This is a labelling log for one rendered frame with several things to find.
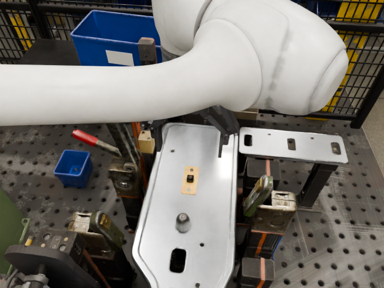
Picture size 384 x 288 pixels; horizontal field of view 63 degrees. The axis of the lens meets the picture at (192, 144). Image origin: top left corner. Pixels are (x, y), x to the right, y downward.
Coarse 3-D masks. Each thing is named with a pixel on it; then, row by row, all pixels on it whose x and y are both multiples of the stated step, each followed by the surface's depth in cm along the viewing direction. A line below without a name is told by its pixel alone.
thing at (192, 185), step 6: (186, 168) 81; (192, 168) 81; (198, 168) 81; (186, 174) 80; (192, 174) 80; (198, 174) 80; (186, 180) 78; (192, 180) 77; (186, 186) 77; (192, 186) 77; (186, 192) 76; (192, 192) 76
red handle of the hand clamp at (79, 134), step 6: (78, 132) 69; (84, 132) 70; (78, 138) 70; (84, 138) 70; (90, 138) 70; (96, 138) 71; (90, 144) 71; (96, 144) 71; (102, 144) 72; (108, 144) 73; (108, 150) 72; (114, 150) 73; (120, 156) 73
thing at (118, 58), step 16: (96, 16) 105; (112, 16) 104; (128, 16) 102; (144, 16) 101; (80, 32) 98; (96, 32) 108; (112, 32) 108; (128, 32) 107; (144, 32) 105; (80, 48) 97; (96, 48) 95; (112, 48) 94; (128, 48) 93; (160, 48) 90; (96, 64) 100; (112, 64) 98; (128, 64) 97
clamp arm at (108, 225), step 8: (96, 216) 60; (104, 216) 62; (96, 224) 60; (104, 224) 61; (112, 224) 65; (96, 232) 62; (104, 232) 62; (112, 232) 65; (120, 232) 69; (112, 240) 65; (120, 240) 68; (112, 248) 68; (120, 248) 68
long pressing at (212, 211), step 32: (192, 128) 90; (160, 160) 83; (192, 160) 83; (224, 160) 83; (160, 192) 76; (224, 192) 76; (160, 224) 71; (192, 224) 71; (224, 224) 71; (160, 256) 66; (192, 256) 66; (224, 256) 66
